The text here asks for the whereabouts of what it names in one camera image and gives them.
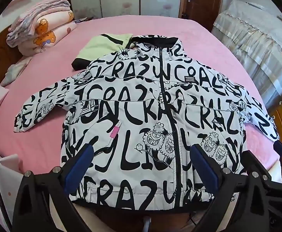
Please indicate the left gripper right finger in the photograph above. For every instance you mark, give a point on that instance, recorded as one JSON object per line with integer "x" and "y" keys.
{"x": 259, "y": 204}

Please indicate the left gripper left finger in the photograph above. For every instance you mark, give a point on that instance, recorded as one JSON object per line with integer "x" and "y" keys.
{"x": 32, "y": 207}

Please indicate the white black graffiti print jacket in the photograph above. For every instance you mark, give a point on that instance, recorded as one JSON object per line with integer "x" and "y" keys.
{"x": 141, "y": 109}

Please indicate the pink bed sheet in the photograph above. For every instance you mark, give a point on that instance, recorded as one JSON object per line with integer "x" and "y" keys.
{"x": 39, "y": 147}

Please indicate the lace covered furniture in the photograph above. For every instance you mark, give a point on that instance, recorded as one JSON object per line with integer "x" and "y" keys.
{"x": 254, "y": 37}

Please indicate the small white cloth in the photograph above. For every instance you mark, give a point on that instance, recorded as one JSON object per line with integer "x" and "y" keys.
{"x": 15, "y": 70}

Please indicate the wooden headboard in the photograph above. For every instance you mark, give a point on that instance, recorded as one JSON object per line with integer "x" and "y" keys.
{"x": 8, "y": 55}

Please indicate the brown wooden door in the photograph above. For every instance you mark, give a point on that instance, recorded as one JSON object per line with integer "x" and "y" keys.
{"x": 203, "y": 12}

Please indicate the green black folded garment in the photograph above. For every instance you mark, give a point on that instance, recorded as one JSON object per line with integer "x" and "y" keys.
{"x": 99, "y": 46}

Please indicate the folded pink bear quilt stack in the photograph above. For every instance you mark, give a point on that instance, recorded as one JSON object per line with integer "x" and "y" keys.
{"x": 41, "y": 27}

